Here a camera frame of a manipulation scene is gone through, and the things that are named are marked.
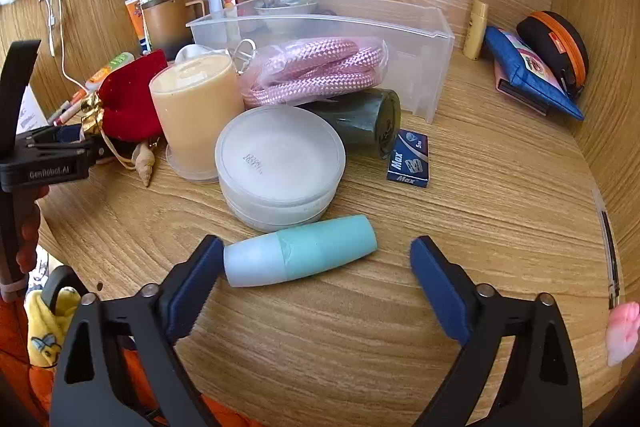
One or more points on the red velvet pouch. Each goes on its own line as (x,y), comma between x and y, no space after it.
(130,97)

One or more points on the yellow plush toy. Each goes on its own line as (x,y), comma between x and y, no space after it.
(47,332)

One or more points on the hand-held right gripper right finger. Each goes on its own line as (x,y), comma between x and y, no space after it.
(440,292)

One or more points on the teal and white bottle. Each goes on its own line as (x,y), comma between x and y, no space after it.
(300,252)

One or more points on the wooden desktop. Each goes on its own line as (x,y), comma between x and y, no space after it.
(400,217)

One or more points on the orange carton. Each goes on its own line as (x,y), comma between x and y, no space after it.
(134,24)

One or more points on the yellow lotion tube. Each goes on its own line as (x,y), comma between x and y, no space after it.
(475,32)

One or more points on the glass bowl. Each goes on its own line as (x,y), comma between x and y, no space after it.
(285,4)

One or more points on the orange garment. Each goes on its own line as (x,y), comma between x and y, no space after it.
(37,387)

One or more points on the white paper slip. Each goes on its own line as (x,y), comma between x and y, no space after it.
(30,112)

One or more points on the black orange zipper case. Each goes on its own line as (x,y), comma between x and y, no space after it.
(555,37)

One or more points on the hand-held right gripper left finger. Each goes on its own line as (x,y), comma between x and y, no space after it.
(195,289)

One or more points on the pink wallet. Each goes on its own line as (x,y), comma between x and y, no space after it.
(515,94)

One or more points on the dark green bag roll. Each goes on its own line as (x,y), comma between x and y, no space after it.
(365,122)

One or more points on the markers and pens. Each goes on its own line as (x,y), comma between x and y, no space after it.
(67,109)

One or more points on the blue zipper pouch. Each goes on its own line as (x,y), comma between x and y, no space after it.
(525,72)

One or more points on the translucent beige cup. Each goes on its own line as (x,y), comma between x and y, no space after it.
(197,117)

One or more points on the person's left hand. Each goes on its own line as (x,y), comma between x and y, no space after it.
(34,227)

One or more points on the clear plastic bin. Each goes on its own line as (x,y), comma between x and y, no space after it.
(415,57)

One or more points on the brown lidded mug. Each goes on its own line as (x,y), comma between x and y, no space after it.
(170,22)

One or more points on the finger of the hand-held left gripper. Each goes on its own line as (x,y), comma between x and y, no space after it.
(97,153)
(67,134)

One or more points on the round white lidded container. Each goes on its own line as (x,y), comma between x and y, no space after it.
(280,167)

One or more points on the green orange tube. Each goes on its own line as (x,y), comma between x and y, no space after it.
(107,69)

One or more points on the small blue box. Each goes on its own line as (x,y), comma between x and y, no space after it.
(409,159)

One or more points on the gold ribbon ornament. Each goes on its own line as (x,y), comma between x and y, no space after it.
(92,114)

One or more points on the beige seashell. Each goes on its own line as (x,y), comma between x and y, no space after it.
(146,164)

